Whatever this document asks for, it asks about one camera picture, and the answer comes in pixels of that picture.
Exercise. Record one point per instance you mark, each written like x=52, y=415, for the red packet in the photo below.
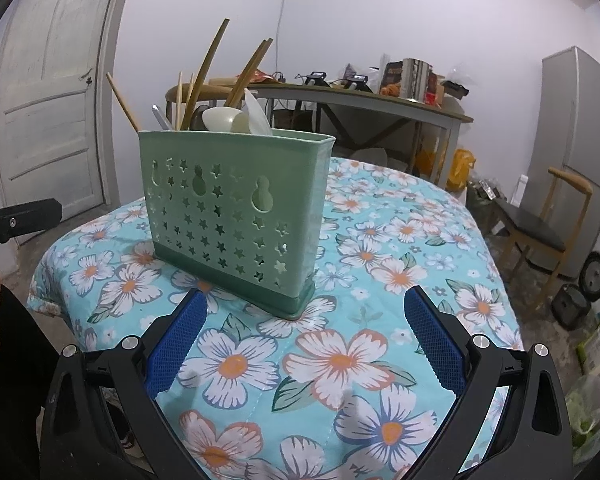
x=264, y=75

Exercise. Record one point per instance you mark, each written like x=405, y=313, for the bunch of wooden chopsticks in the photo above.
x=207, y=70

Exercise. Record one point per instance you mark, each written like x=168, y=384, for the yellow plastic bag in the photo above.
x=461, y=170

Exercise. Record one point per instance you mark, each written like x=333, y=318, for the metal canister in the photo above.
x=417, y=79

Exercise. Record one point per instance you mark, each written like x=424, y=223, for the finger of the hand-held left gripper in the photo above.
x=25, y=220

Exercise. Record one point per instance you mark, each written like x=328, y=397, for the green utensil holder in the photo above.
x=230, y=220

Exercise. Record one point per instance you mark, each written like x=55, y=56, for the white door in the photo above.
x=50, y=85

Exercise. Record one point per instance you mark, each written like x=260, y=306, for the white rice paddle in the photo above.
x=256, y=110

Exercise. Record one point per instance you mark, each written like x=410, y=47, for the silver refrigerator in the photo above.
x=580, y=125

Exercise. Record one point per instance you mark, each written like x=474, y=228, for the green vegetable bag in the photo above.
x=595, y=420

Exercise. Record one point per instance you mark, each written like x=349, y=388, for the metal spoon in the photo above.
x=197, y=119
x=161, y=117

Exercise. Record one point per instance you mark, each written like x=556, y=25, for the black pot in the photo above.
x=571, y=307

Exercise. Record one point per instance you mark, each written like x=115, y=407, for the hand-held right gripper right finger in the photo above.
x=432, y=340

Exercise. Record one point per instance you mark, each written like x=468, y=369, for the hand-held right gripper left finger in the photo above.
x=177, y=345

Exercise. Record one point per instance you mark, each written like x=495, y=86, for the brown snack box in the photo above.
x=392, y=79

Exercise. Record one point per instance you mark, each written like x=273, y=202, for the wooden chair black seat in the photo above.
x=532, y=227
x=215, y=91

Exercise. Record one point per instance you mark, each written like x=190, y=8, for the black desk device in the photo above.
x=316, y=79
x=357, y=82

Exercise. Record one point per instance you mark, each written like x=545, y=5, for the cream soup spoon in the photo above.
x=222, y=120

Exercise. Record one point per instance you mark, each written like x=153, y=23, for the grey desk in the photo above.
x=380, y=105

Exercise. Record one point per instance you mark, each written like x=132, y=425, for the person's dark clothing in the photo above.
x=15, y=390

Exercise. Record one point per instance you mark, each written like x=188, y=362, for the floral blue blanket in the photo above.
x=360, y=270

